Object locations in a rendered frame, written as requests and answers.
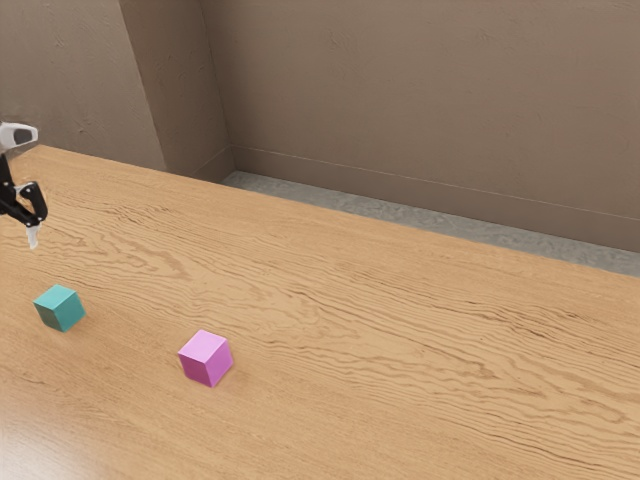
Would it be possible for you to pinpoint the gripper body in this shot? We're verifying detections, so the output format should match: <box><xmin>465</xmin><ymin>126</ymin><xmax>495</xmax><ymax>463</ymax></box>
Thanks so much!
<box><xmin>0</xmin><ymin>152</ymin><xmax>17</xmax><ymax>203</ymax></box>

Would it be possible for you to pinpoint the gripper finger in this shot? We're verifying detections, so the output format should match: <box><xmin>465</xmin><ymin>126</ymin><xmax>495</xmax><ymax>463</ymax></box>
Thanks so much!
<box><xmin>0</xmin><ymin>180</ymin><xmax>50</xmax><ymax>250</ymax></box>

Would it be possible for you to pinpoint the teal block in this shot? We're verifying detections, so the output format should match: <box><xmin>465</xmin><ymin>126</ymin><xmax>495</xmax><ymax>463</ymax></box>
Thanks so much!
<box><xmin>32</xmin><ymin>283</ymin><xmax>87</xmax><ymax>334</ymax></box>

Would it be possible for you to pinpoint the pink block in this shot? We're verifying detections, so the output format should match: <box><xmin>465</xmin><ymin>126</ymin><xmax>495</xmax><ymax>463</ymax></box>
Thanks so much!
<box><xmin>177</xmin><ymin>328</ymin><xmax>235</xmax><ymax>389</ymax></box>

